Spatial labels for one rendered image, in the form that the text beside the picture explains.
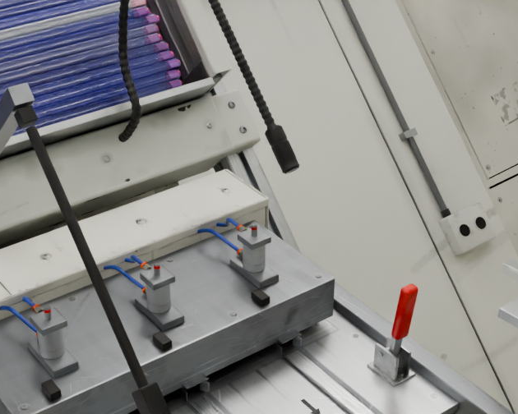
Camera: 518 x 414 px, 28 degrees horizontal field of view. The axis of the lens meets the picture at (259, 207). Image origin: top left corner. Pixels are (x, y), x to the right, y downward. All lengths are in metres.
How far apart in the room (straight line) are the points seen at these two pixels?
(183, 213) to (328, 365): 0.22
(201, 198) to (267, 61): 2.00
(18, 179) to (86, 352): 0.22
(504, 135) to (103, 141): 0.98
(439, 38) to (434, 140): 1.34
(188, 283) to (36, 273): 0.15
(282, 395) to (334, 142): 2.15
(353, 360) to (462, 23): 1.02
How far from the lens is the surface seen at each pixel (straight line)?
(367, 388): 0.99
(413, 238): 3.13
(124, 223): 1.07
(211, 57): 1.16
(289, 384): 0.99
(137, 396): 0.74
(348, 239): 3.00
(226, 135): 1.17
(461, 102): 1.97
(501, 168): 1.95
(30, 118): 0.77
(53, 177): 0.76
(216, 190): 1.12
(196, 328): 0.96
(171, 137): 1.14
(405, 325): 0.96
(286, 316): 1.00
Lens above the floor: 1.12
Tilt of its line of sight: 6 degrees up
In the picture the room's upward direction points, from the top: 25 degrees counter-clockwise
